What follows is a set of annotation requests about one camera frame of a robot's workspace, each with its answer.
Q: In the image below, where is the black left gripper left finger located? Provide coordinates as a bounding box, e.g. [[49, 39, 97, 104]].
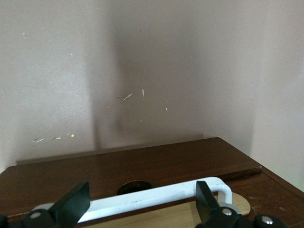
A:
[[0, 181, 90, 228]]

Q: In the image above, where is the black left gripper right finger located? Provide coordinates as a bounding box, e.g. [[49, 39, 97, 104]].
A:
[[194, 180, 285, 228]]

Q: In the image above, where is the wooden drawer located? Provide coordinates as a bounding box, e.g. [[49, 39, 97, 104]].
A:
[[0, 166, 304, 228]]

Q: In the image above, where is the white drawer handle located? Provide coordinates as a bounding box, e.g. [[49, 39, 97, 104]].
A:
[[32, 177, 233, 224]]

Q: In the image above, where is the dark brown wooden cabinet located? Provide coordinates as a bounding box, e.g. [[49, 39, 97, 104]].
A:
[[0, 136, 263, 216]]

